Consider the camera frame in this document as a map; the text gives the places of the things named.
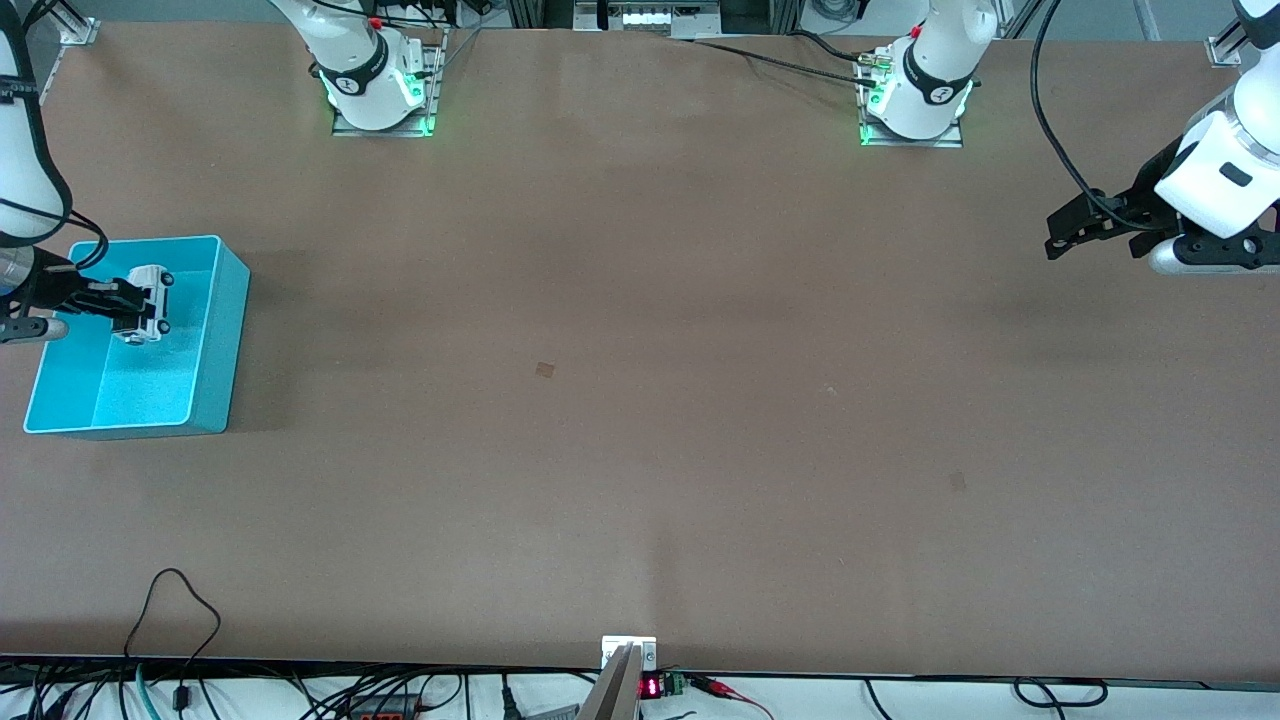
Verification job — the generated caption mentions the white toy pickup truck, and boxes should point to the white toy pickup truck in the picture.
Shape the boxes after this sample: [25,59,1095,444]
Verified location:
[112,265,174,345]

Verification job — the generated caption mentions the teal plastic bin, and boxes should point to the teal plastic bin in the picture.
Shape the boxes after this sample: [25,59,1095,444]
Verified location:
[23,235,251,439]

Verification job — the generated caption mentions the white device with ports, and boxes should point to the white device with ports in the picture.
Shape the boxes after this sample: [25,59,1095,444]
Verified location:
[575,0,723,32]

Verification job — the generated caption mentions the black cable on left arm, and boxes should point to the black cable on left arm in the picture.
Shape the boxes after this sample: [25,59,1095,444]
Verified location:
[1030,0,1151,233]

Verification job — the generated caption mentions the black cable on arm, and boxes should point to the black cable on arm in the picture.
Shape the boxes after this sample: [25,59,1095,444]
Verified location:
[0,0,109,273]
[1030,0,1151,233]

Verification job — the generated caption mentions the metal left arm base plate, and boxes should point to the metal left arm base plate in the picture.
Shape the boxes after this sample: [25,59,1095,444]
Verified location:
[857,50,965,149]

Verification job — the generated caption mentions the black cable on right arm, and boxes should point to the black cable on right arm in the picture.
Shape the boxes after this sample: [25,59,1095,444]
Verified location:
[0,0,109,273]

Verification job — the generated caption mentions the thin black looped cable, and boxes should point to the thin black looped cable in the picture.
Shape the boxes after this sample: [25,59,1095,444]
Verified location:
[124,568,222,713]

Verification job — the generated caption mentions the short black table cable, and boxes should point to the short black table cable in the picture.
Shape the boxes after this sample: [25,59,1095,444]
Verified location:
[788,29,873,64]

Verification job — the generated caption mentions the long black table cable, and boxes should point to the long black table cable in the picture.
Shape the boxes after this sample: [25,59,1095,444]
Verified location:
[688,36,883,83]

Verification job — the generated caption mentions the black coiled floor cable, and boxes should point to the black coiled floor cable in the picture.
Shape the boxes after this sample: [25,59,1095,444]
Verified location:
[1012,677,1109,710]

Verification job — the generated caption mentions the red clip wires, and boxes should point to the red clip wires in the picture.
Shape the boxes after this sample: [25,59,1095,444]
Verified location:
[688,675,777,720]

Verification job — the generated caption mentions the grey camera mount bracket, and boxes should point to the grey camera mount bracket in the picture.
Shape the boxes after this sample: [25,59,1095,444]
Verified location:
[578,636,658,720]

